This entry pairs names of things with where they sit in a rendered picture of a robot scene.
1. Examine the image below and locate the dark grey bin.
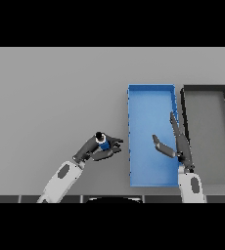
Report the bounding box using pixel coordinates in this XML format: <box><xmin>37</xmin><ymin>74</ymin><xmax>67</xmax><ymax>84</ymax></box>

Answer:
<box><xmin>179</xmin><ymin>84</ymin><xmax>225</xmax><ymax>186</ymax></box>

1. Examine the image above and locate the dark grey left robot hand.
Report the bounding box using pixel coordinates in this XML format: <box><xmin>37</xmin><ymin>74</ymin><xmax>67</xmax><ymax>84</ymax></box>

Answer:
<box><xmin>71</xmin><ymin>131</ymin><xmax>124</xmax><ymax>165</ymax></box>

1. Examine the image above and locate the blue pipe with dark end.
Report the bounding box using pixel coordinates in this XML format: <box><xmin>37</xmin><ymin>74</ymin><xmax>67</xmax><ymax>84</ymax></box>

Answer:
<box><xmin>94</xmin><ymin>131</ymin><xmax>112</xmax><ymax>151</ymax></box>

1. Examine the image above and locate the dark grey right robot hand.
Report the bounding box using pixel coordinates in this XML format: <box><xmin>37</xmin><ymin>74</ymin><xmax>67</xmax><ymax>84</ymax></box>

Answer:
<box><xmin>151</xmin><ymin>110</ymin><xmax>196</xmax><ymax>174</ymax></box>

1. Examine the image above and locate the blue bin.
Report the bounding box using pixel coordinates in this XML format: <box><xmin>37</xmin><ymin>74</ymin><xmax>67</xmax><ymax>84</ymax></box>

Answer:
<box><xmin>126</xmin><ymin>83</ymin><xmax>181</xmax><ymax>188</ymax></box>

